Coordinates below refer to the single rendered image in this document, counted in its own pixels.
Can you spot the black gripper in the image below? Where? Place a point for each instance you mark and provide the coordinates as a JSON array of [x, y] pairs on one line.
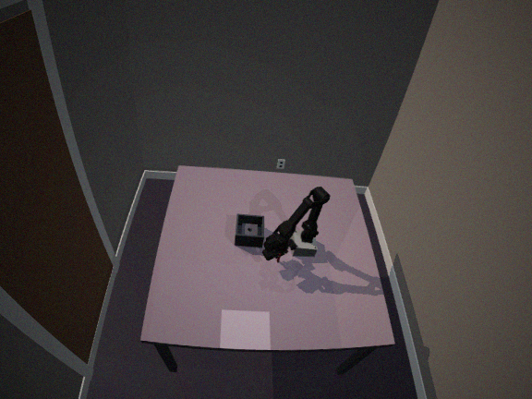
[[282, 249]]

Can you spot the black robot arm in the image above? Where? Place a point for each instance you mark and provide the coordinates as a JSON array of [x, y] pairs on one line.
[[287, 228]]

